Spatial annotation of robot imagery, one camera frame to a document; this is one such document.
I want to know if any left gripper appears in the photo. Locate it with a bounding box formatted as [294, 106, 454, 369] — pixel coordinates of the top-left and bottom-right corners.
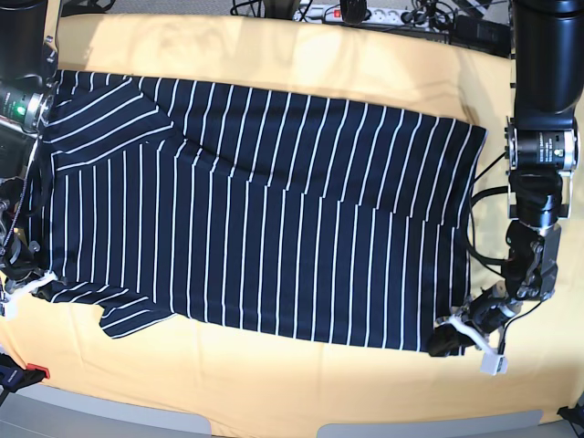
[426, 223, 561, 357]

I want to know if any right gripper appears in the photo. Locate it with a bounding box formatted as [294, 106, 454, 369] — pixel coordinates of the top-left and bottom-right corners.
[1, 229, 57, 319]

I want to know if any navy white striped T-shirt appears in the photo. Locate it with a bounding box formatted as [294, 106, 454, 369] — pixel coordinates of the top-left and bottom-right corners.
[26, 71, 486, 351]

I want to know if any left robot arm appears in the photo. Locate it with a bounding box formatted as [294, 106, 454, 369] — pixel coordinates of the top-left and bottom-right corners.
[427, 1, 583, 359]

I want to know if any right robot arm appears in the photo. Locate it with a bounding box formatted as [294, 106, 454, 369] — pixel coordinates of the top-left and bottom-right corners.
[1, 1, 58, 319]

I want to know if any red black clamp left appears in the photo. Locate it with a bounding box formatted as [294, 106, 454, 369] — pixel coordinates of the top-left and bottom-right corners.
[0, 353, 50, 404]

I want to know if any black clamp right corner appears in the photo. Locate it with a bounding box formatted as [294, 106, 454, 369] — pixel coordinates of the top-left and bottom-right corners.
[557, 404, 584, 438]

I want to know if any yellow table cloth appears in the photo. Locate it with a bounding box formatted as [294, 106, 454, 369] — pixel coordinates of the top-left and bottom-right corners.
[1, 14, 583, 437]

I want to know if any black power adapter box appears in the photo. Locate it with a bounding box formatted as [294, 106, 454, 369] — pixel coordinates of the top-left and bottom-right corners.
[450, 16, 511, 57]

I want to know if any white power strip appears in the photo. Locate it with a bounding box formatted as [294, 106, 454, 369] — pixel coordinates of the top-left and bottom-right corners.
[293, 3, 412, 26]

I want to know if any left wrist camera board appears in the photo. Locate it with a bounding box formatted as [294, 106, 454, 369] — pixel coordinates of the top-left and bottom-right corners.
[480, 352, 508, 376]

